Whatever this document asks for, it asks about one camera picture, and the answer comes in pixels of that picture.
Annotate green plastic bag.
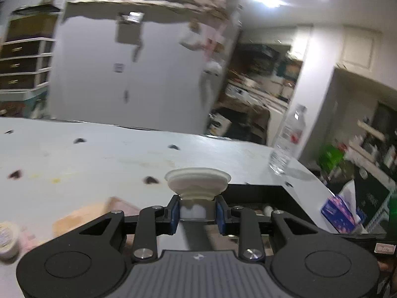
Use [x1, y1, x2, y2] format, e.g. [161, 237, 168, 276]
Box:
[319, 144, 345, 170]

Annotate tall white cabinet door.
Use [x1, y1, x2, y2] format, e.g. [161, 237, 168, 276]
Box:
[339, 26, 383, 72]

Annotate purple floral tissue box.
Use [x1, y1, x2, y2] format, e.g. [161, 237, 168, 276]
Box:
[320, 178, 366, 233]

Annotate round white disc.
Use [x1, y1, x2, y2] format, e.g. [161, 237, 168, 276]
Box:
[0, 222, 21, 260]

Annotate white suction cup holder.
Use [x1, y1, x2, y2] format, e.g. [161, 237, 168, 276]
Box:
[164, 167, 232, 221]

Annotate clear plastic water bottle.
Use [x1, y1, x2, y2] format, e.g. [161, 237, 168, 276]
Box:
[268, 105, 307, 176]

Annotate clear wall shelf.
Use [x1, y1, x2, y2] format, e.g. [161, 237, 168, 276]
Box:
[118, 12, 145, 24]

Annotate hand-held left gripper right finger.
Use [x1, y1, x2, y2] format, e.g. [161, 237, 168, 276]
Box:
[215, 195, 337, 263]

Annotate white sheep plush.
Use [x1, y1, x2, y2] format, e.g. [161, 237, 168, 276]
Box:
[203, 60, 222, 76]

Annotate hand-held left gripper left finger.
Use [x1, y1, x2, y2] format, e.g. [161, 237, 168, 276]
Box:
[62, 194, 181, 263]

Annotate white hanging bag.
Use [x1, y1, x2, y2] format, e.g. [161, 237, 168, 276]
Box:
[181, 26, 211, 50]

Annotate glass fish tank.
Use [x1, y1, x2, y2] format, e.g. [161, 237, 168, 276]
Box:
[6, 6, 59, 42]

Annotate white drawer unit dark drawers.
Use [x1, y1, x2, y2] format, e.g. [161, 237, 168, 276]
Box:
[0, 37, 56, 92]

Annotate printed colourful cabinet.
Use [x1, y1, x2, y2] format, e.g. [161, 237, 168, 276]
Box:
[0, 87, 50, 118]

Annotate black box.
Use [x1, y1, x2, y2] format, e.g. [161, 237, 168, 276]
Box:
[217, 184, 340, 243]

